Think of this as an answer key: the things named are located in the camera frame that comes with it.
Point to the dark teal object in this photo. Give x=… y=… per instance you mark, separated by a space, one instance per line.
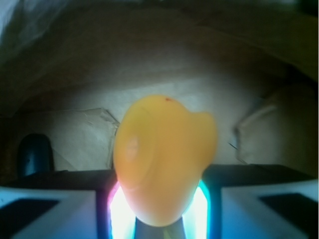
x=34 y=155

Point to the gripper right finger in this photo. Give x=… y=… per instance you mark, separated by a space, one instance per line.
x=261 y=202

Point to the brown paper bag tray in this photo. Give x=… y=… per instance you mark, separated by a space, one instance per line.
x=70 y=69

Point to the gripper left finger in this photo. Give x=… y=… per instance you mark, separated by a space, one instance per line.
x=57 y=205

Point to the yellow rubber duck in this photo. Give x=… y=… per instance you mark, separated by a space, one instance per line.
x=161 y=150

